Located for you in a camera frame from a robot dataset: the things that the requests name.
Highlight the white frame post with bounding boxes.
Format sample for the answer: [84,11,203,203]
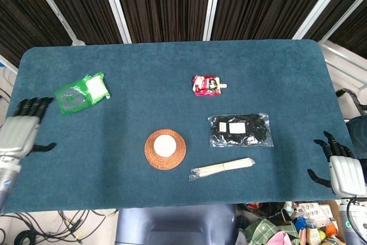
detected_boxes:
[202,0,224,41]
[292,0,355,40]
[97,0,132,44]
[25,0,86,46]

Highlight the round woven orange coaster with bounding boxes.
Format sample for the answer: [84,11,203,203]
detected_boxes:
[144,129,187,171]

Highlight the blue plastic toy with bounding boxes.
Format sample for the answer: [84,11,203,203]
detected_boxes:
[294,216,307,231]

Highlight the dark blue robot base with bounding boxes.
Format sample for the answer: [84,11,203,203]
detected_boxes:
[114,204,239,245]

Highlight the black strap frame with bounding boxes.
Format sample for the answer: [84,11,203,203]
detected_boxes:
[335,88,367,115]

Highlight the pale sauce bottle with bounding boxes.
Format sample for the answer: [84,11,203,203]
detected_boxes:
[305,221,322,245]

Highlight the green plastic packet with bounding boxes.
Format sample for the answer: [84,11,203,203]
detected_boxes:
[54,72,111,115]

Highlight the dark blue chair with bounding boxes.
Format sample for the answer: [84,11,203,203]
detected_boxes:
[345,115,367,160]

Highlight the wrapped wooden chopsticks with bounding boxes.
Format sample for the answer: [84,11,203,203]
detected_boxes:
[188,157,256,182]

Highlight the red drink pouch white spout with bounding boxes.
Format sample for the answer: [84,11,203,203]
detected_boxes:
[192,75,228,97]

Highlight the clear bag of black items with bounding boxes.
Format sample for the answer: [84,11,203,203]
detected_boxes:
[208,112,274,147]

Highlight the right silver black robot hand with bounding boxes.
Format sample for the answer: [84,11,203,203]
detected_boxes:
[307,131,367,199]

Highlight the white frame rail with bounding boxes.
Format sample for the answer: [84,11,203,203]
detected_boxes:
[318,0,367,45]

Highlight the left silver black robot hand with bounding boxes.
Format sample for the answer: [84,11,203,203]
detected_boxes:
[0,97,57,168]

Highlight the blue velvet table cloth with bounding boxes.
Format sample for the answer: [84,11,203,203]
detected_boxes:
[5,39,358,213]

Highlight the dark brown pleated curtain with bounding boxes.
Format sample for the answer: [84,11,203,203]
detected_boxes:
[0,0,367,68]

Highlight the black floor cable tangle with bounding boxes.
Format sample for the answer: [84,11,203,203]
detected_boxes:
[0,209,120,245]

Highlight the pink cloth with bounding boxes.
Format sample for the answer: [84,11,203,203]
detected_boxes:
[265,230,293,245]

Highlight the black plastic bag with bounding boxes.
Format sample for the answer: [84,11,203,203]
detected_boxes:
[246,201,287,219]

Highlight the green checked cloth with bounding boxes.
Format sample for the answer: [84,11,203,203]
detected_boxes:
[243,218,300,245]

